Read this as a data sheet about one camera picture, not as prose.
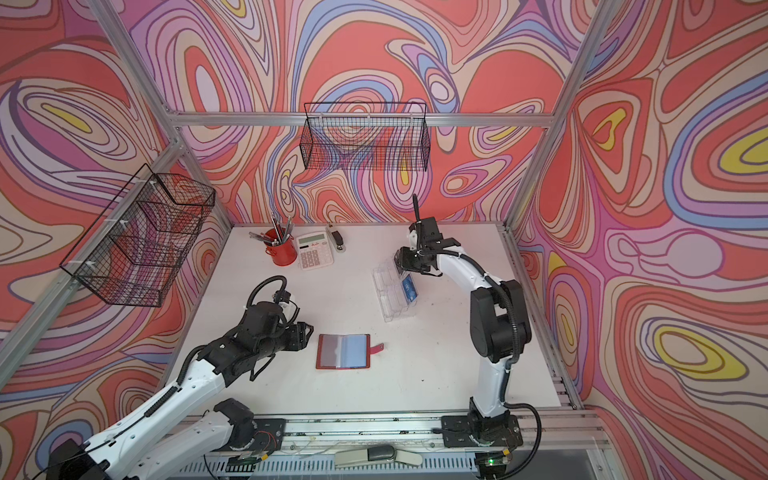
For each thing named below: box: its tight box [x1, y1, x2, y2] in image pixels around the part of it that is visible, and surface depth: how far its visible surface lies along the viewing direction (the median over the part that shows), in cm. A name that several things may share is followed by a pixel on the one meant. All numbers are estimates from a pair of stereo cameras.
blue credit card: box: [402, 274, 418, 302], surface depth 92 cm
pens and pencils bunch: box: [249, 215, 295, 246], surface depth 103 cm
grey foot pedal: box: [335, 445, 423, 467], surface depth 69 cm
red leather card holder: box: [316, 334, 385, 369], surface depth 88 cm
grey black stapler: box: [332, 230, 344, 251], surface depth 113 cm
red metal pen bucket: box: [264, 228, 298, 267], surface depth 107 cm
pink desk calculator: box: [296, 231, 334, 271], surface depth 110 cm
